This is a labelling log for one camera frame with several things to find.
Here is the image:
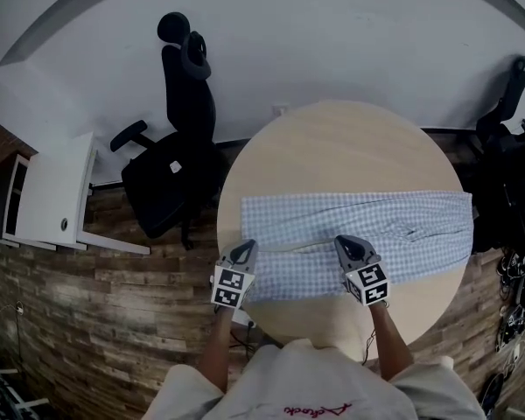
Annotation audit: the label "black oval object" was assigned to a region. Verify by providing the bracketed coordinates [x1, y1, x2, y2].
[479, 372, 505, 416]

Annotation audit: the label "black power strip cable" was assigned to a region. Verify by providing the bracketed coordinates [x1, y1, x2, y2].
[229, 325, 268, 361]

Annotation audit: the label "person's left forearm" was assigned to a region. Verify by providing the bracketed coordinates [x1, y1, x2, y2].
[199, 306, 240, 393]

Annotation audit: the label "white power strip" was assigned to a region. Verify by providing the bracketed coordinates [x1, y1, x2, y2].
[230, 311, 258, 328]

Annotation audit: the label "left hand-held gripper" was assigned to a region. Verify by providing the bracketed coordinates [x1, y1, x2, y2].
[210, 239, 259, 310]

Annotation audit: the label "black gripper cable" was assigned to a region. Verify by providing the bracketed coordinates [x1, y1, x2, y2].
[360, 328, 377, 366]

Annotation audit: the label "person's cream shirt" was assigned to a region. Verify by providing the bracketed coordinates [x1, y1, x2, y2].
[142, 338, 487, 420]

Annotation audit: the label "blue checkered cloth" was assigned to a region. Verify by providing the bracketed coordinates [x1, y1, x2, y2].
[239, 189, 473, 304]

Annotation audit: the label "person's right forearm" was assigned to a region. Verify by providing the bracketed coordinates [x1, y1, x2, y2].
[367, 299, 415, 382]

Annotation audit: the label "dark tables with white legs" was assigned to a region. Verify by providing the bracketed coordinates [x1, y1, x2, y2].
[0, 339, 52, 420]

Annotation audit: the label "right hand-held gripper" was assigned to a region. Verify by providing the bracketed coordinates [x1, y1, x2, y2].
[334, 234, 389, 307]

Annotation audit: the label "black mesh office chair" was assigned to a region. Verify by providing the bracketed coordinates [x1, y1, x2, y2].
[476, 54, 525, 253]
[461, 120, 525, 256]

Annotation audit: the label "pile of black equipment cables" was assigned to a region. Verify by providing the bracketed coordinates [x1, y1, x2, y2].
[493, 245, 525, 354]

